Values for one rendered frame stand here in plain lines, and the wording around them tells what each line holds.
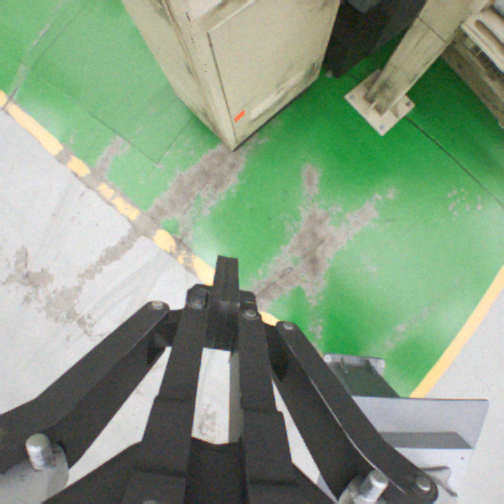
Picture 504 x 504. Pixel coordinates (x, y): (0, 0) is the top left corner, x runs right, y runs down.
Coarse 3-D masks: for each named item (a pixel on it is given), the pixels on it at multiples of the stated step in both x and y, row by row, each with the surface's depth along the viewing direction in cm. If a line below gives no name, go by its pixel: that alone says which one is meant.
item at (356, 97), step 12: (360, 84) 137; (348, 96) 137; (360, 96) 137; (360, 108) 137; (372, 108) 136; (408, 108) 136; (372, 120) 137; (384, 120) 136; (396, 120) 136; (384, 132) 136
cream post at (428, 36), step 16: (432, 0) 67; (448, 0) 63; (464, 0) 59; (432, 16) 72; (448, 16) 67; (464, 16) 63; (416, 32) 81; (432, 32) 76; (448, 32) 71; (400, 48) 93; (416, 48) 87; (432, 48) 81; (400, 64) 99; (416, 64) 93; (384, 80) 114; (400, 80) 106; (416, 80) 111; (368, 96) 132; (384, 96) 122; (400, 96) 119; (384, 112) 132
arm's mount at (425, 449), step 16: (384, 432) 74; (400, 432) 74; (416, 432) 74; (432, 432) 74; (448, 432) 73; (400, 448) 66; (416, 448) 66; (432, 448) 66; (448, 448) 65; (464, 448) 65; (416, 464) 66; (432, 464) 65; (448, 464) 65; (464, 464) 64; (448, 480) 64
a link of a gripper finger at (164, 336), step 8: (208, 288) 18; (176, 312) 14; (168, 320) 13; (176, 320) 14; (160, 328) 13; (168, 328) 13; (176, 328) 14; (152, 336) 13; (160, 336) 13; (168, 336) 14; (152, 344) 13; (160, 344) 14; (168, 344) 14
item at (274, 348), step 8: (240, 296) 17; (248, 296) 18; (240, 304) 16; (248, 304) 17; (256, 304) 17; (264, 328) 15; (272, 328) 15; (232, 336) 15; (272, 336) 14; (232, 344) 15; (272, 344) 14; (280, 344) 14; (272, 352) 14; (280, 352) 14; (272, 360) 14; (280, 360) 14; (288, 360) 14
